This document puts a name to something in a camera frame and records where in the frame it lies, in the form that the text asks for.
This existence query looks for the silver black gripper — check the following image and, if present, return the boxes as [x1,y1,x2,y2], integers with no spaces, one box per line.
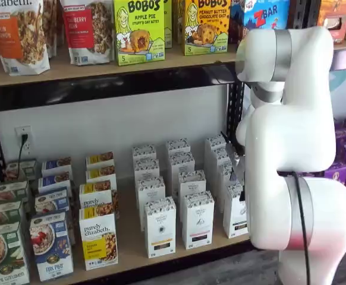
[224,138,247,204]

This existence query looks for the white box green strip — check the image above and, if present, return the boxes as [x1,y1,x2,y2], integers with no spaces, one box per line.
[222,180,249,239]
[210,147,233,191]
[203,134,228,176]
[216,164,237,213]

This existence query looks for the white box pink strip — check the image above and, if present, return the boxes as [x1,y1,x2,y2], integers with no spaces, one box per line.
[165,138,191,157]
[168,151,196,191]
[177,169,207,197]
[181,191,216,251]

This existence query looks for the purely elizabeth yellow box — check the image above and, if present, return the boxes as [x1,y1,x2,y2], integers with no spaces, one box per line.
[85,151,115,173]
[78,180,115,210]
[78,204,119,271]
[85,168,118,187]

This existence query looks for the yellow Bobo's peanut butter box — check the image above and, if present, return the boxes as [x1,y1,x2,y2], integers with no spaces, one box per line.
[184,0,232,56]

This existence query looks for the blue Zbar box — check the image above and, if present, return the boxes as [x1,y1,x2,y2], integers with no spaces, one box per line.
[229,0,292,46]

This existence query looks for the green Bobo's apple pie box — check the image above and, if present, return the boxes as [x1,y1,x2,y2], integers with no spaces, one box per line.
[163,0,174,50]
[113,0,166,67]

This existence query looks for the orange snack box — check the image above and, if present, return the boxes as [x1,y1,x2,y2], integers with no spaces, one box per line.
[316,0,346,43]

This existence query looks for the green rice box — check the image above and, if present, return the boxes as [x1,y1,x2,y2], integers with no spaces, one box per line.
[4,158,39,182]
[0,199,24,230]
[0,180,32,206]
[0,220,32,285]

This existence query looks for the red label granola bag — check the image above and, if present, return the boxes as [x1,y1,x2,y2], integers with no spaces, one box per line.
[60,0,116,67]

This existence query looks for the orange label granola bag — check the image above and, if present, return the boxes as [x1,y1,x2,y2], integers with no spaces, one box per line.
[0,0,51,77]

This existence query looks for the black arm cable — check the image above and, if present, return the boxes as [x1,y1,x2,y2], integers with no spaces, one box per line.
[290,171,314,285]

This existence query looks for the black metal shelf frame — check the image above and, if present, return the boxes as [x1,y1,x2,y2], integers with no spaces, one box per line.
[0,0,321,259]

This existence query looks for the white wall outlet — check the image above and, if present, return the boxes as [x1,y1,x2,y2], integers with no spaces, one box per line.
[14,125,33,156]

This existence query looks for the black plug with cord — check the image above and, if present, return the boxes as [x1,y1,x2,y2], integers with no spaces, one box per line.
[17,133,29,181]

